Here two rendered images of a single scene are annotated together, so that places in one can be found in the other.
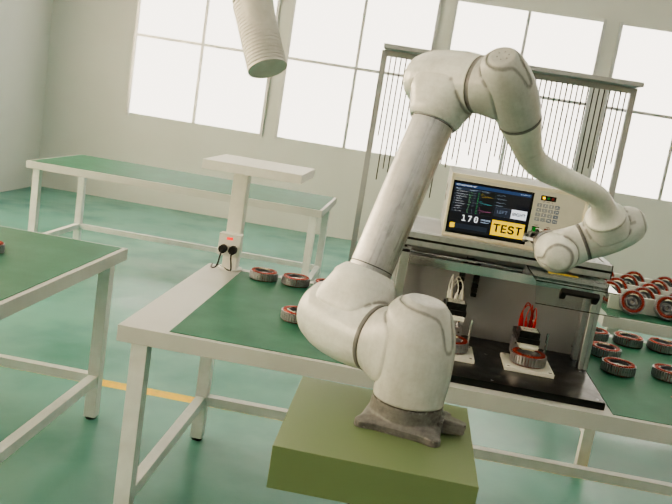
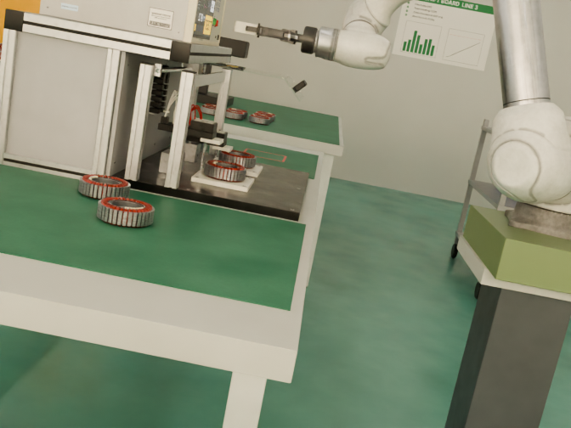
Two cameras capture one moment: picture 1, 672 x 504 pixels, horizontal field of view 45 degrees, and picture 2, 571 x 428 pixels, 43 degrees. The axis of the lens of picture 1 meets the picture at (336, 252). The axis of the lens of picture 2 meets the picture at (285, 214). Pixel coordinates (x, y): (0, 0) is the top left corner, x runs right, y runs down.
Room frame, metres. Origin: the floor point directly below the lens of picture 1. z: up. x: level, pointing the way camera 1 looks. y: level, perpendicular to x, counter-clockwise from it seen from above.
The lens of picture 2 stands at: (2.37, 1.52, 1.14)
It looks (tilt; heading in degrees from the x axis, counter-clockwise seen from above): 13 degrees down; 267
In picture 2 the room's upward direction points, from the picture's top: 11 degrees clockwise
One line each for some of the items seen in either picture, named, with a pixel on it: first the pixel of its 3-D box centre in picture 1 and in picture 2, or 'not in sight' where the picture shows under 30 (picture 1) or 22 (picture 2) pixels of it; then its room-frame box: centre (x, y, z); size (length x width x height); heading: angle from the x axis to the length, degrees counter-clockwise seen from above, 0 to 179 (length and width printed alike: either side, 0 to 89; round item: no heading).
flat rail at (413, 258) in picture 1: (500, 274); (210, 78); (2.54, -0.53, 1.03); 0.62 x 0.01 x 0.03; 85
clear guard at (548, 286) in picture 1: (569, 289); (251, 80); (2.43, -0.72, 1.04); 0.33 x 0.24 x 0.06; 175
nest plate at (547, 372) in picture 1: (526, 365); (235, 166); (2.43, -0.64, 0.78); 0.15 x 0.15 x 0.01; 85
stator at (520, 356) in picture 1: (528, 357); (237, 159); (2.43, -0.64, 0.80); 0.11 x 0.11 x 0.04
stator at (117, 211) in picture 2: (297, 314); (126, 211); (2.61, 0.09, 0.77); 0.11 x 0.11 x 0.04
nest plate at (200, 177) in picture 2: (449, 350); (223, 179); (2.45, -0.40, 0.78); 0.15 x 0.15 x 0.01; 85
